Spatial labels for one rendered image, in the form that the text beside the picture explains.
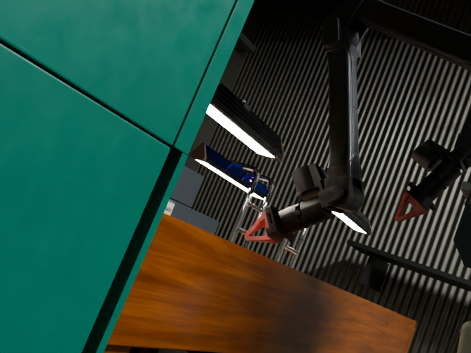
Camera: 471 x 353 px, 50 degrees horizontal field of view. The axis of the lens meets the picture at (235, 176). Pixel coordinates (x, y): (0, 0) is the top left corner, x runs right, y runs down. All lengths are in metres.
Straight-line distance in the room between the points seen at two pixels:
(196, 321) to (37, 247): 0.38
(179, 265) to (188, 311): 0.09
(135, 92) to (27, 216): 0.17
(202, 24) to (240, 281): 0.46
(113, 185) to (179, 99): 0.13
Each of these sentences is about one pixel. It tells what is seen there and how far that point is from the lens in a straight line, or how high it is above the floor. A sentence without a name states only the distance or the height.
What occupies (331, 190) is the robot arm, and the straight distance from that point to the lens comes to 1.04.
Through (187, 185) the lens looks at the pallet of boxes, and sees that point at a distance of 3.63.
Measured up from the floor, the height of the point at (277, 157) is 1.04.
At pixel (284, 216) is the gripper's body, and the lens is 1.10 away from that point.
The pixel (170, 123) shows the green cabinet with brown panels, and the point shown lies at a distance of 0.59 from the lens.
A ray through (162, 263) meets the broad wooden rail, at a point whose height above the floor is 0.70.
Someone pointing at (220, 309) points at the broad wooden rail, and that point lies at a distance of 0.87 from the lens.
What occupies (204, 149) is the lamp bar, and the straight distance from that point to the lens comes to 2.09.
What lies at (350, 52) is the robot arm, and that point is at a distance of 1.16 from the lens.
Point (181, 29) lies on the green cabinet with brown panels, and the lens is 0.58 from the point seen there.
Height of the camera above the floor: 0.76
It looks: 8 degrees up
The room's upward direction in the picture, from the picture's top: 23 degrees clockwise
